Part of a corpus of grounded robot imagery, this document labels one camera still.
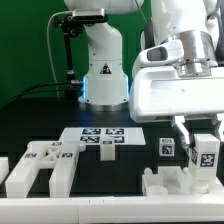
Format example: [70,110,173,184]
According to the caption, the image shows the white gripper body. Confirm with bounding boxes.
[129,66,224,123]

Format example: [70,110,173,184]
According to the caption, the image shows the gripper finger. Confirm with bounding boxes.
[171,116,194,149]
[212,113,224,140]

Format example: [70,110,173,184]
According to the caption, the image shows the white chair seat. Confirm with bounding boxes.
[142,166,210,196]

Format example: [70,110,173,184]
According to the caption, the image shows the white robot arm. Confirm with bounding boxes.
[64,0,224,147]

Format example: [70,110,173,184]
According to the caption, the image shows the white tag sheet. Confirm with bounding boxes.
[59,127,146,145]

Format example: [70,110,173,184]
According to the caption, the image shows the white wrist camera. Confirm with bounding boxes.
[132,39,184,77]

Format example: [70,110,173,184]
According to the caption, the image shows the white U-shaped fixture wall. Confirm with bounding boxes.
[0,156,224,224]

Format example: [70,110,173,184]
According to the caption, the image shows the grey camera on stand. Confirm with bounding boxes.
[72,8,106,22]

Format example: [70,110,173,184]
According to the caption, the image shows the black camera stand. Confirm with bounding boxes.
[53,15,108,97]

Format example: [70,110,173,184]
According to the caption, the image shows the white chair back frame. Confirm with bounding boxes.
[5,141,86,198]

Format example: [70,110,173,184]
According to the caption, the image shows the white camera cable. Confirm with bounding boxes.
[46,10,74,98]

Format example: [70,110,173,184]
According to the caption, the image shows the black cables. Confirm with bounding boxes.
[1,79,84,109]

